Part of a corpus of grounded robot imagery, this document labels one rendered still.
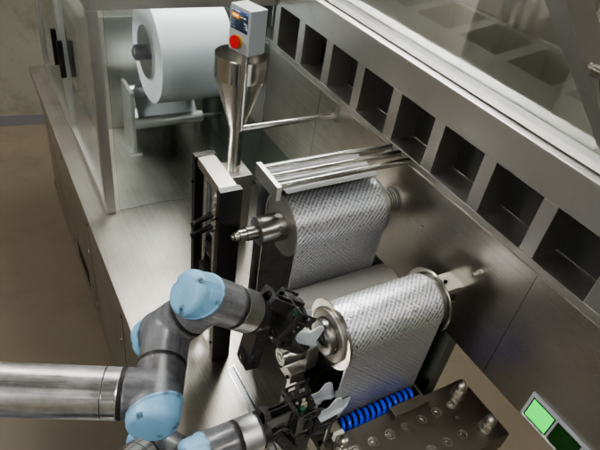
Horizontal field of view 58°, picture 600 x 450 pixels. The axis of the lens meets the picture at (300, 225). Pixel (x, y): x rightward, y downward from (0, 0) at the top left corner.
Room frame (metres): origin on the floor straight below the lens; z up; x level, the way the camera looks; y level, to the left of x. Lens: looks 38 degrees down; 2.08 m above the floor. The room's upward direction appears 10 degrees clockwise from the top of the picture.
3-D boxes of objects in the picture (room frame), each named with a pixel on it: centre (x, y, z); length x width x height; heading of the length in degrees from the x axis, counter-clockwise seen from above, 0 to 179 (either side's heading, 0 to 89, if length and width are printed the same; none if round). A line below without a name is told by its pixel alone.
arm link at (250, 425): (0.57, 0.03, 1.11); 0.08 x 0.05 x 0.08; 35
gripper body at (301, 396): (0.61, -0.04, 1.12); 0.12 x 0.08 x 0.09; 125
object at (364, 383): (0.75, -0.23, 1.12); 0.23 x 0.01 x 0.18; 125
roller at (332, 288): (0.90, -0.13, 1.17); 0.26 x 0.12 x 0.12; 125
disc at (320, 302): (0.73, -0.10, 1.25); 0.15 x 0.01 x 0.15; 35
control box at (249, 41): (1.19, 0.19, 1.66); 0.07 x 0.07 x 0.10; 51
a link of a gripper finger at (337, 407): (0.66, -0.14, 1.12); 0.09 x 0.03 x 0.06; 124
